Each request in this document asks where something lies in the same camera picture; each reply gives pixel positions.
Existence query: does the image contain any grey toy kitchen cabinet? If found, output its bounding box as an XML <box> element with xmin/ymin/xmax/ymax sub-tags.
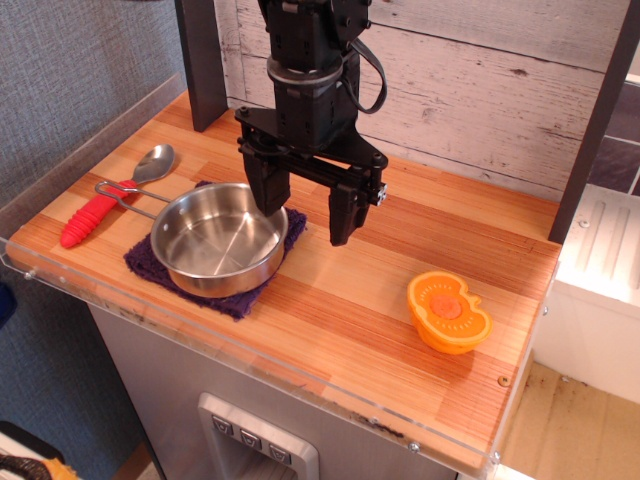
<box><xmin>90</xmin><ymin>307</ymin><xmax>456</xmax><ymax>479</ymax></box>

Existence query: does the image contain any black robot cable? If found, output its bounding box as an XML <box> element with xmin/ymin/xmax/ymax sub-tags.
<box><xmin>339</xmin><ymin>38</ymin><xmax>389</xmax><ymax>115</ymax></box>

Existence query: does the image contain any dark grey post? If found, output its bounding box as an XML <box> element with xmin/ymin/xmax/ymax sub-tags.
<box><xmin>174</xmin><ymin>0</ymin><xmax>228</xmax><ymax>132</ymax></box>
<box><xmin>548</xmin><ymin>0</ymin><xmax>639</xmax><ymax>244</ymax></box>

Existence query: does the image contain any white toy sink unit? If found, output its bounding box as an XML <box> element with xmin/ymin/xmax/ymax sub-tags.
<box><xmin>533</xmin><ymin>185</ymin><xmax>639</xmax><ymax>402</ymax></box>

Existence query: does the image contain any orange slice toy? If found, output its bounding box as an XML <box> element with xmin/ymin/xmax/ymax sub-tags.
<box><xmin>407</xmin><ymin>271</ymin><xmax>493</xmax><ymax>355</ymax></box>

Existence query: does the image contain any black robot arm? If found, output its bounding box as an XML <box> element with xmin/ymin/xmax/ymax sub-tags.
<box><xmin>235</xmin><ymin>1</ymin><xmax>388</xmax><ymax>246</ymax></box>

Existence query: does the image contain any silver dispenser panel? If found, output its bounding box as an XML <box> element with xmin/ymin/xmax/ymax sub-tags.
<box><xmin>198</xmin><ymin>392</ymin><xmax>320</xmax><ymax>479</ymax></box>

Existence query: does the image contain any red handled metal spoon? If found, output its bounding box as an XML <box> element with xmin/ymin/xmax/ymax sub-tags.
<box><xmin>60</xmin><ymin>144</ymin><xmax>175</xmax><ymax>249</ymax></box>

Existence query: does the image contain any dark grey left post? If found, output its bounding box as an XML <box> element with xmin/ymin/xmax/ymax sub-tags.
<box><xmin>174</xmin><ymin>0</ymin><xmax>228</xmax><ymax>132</ymax></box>

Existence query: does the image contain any orange object bottom left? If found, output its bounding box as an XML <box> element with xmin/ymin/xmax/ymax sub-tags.
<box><xmin>0</xmin><ymin>453</ymin><xmax>79</xmax><ymax>480</ymax></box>

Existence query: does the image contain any dark grey right post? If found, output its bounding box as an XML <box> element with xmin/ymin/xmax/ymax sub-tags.
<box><xmin>548</xmin><ymin>0</ymin><xmax>639</xmax><ymax>244</ymax></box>

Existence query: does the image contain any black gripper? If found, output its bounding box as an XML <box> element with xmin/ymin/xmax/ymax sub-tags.
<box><xmin>235</xmin><ymin>54</ymin><xmax>388</xmax><ymax>246</ymax></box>

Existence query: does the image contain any stainless steel saucepan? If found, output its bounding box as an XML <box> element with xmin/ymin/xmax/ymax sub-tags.
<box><xmin>95</xmin><ymin>181</ymin><xmax>289</xmax><ymax>298</ymax></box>

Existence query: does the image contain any purple cloth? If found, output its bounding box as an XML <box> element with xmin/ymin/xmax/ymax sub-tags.
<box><xmin>124</xmin><ymin>181</ymin><xmax>307</xmax><ymax>320</ymax></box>

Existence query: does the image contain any clear acrylic edge guard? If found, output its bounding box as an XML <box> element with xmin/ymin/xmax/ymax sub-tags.
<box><xmin>3</xmin><ymin>234</ymin><xmax>508</xmax><ymax>479</ymax></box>

